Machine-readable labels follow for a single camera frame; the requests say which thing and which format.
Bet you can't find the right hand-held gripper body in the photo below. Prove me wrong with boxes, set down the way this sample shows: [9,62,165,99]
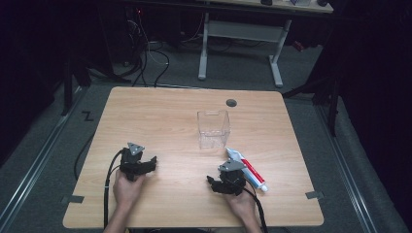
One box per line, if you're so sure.
[218,159,247,197]

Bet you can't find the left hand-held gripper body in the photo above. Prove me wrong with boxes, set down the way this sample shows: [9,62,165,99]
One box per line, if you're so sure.
[119,142,146,183]

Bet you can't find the white red toothpaste tube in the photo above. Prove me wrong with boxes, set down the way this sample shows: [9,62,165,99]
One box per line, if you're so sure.
[225,147,269,193]

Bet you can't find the clear plastic container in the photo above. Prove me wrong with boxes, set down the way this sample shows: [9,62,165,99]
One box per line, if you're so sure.
[196,110,231,150]

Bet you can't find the person's right hand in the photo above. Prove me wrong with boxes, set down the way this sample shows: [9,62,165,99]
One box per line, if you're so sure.
[223,186,258,224]

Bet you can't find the person's left hand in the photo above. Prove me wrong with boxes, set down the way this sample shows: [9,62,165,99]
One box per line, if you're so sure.
[112,169,147,209]

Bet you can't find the grey tape piece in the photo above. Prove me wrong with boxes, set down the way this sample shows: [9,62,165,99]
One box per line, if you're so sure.
[305,190,325,200]
[61,194,86,205]

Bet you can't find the black metal stand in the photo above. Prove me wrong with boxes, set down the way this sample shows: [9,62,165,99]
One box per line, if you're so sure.
[60,57,131,117]
[282,72,342,137]

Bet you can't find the white-framed desk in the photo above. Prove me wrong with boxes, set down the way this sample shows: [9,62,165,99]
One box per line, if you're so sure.
[197,0,334,88]

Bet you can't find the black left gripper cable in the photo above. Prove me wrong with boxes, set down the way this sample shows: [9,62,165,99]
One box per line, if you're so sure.
[102,149,126,231]

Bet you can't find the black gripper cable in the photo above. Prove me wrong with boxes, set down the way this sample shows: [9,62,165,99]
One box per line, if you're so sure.
[102,149,126,231]
[242,185,269,233]

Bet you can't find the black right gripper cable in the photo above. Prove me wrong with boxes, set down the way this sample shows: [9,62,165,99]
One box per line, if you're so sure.
[242,185,269,233]

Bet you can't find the thin black floor cable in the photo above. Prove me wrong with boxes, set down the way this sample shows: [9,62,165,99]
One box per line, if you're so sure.
[73,131,98,181]

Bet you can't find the metal floor rail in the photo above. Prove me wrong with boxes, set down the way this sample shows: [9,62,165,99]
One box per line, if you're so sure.
[315,103,379,233]
[0,86,85,229]

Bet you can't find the black floor cables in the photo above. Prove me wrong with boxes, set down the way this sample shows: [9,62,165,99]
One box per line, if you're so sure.
[120,17,171,88]

